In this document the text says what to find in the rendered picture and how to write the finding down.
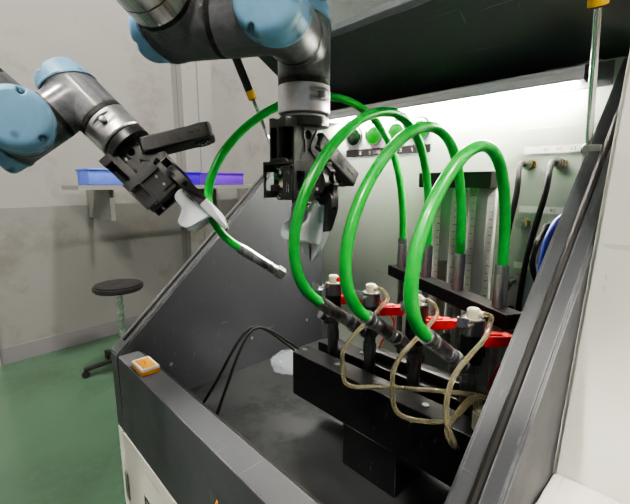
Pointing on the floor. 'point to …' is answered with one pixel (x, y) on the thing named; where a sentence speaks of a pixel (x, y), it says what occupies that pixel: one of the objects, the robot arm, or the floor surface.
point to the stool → (117, 309)
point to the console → (617, 310)
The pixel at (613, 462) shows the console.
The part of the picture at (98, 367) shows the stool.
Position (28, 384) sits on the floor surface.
